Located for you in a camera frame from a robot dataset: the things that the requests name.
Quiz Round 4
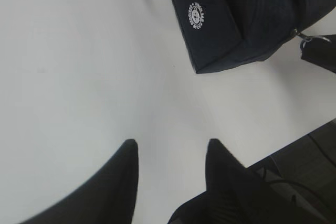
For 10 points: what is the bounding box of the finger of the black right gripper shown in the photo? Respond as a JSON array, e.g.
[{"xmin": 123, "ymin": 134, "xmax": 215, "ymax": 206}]
[{"xmin": 300, "ymin": 35, "xmax": 335, "ymax": 73}]

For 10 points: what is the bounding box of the dark blue lunch bag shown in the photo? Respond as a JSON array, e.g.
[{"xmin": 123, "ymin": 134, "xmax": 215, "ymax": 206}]
[{"xmin": 172, "ymin": 0, "xmax": 335, "ymax": 74}]

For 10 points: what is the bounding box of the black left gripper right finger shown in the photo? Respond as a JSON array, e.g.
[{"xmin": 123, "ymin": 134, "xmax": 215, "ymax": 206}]
[{"xmin": 169, "ymin": 138, "xmax": 330, "ymax": 223}]

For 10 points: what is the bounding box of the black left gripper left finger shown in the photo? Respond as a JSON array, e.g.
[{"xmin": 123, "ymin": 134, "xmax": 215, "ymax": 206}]
[{"xmin": 25, "ymin": 140, "xmax": 139, "ymax": 223}]

